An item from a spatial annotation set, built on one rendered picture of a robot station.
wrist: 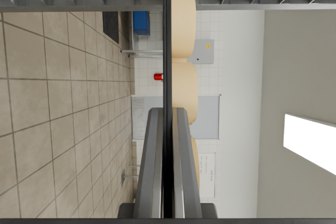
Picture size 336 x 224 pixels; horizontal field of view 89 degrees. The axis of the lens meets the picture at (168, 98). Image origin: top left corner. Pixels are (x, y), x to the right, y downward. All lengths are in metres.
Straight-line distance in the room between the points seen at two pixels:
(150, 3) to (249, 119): 4.04
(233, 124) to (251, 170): 1.21
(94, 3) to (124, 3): 0.09
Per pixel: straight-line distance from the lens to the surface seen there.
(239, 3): 0.65
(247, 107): 4.38
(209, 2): 0.62
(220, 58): 4.14
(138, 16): 3.55
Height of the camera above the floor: 0.87
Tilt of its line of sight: level
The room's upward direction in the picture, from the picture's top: 90 degrees clockwise
